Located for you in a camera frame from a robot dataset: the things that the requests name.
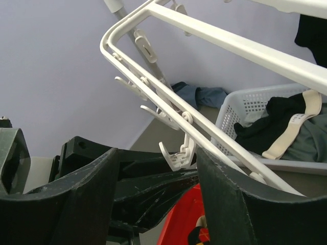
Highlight black sock white stripes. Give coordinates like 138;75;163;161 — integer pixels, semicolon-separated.
294;15;326;68

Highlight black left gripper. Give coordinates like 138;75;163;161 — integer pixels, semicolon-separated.
0;136;197;245

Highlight black red argyle sock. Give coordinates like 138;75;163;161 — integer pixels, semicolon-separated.
188;215;210;245

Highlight white clothes peg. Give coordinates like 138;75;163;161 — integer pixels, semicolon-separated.
159;134;197;172

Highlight blue crumpled cloth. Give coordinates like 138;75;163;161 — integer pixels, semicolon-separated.
172;82;227;110

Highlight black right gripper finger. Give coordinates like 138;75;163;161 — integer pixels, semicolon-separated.
196;148;326;244

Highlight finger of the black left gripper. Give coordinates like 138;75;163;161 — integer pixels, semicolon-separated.
109;169;199;232

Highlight white plastic laundry basket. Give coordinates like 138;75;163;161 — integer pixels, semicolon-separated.
216;83;326;176

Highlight red plastic bin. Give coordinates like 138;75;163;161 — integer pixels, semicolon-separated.
157;184;204;245

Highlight white clip hanger frame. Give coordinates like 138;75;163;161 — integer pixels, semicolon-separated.
99;0;327;197

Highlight white metal drying rack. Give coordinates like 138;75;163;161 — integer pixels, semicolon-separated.
104;0;172;89

